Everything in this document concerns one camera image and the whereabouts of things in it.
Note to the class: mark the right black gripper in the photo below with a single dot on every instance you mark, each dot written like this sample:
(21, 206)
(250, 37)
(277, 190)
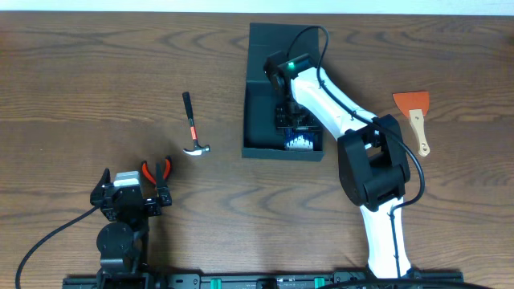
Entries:
(279, 120)

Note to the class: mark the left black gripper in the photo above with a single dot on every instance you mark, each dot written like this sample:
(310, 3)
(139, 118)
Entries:
(131, 199)

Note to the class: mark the blue precision screwdriver set case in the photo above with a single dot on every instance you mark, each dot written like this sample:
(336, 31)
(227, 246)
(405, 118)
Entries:
(298, 141)

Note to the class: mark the small claw hammer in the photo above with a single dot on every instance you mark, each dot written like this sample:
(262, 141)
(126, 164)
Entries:
(197, 150)

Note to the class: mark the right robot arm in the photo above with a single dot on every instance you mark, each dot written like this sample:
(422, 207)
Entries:
(372, 164)

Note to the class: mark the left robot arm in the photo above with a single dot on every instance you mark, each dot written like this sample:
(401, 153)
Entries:
(123, 246)

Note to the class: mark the dark green open box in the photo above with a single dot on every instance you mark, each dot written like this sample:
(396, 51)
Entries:
(261, 139)

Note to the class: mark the orange handled pliers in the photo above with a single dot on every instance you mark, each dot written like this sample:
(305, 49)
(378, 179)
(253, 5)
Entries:
(165, 175)

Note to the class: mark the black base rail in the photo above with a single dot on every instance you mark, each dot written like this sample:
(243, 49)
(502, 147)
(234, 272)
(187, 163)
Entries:
(345, 279)

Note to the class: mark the orange scraper wooden handle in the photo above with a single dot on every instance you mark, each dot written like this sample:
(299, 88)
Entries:
(414, 106)

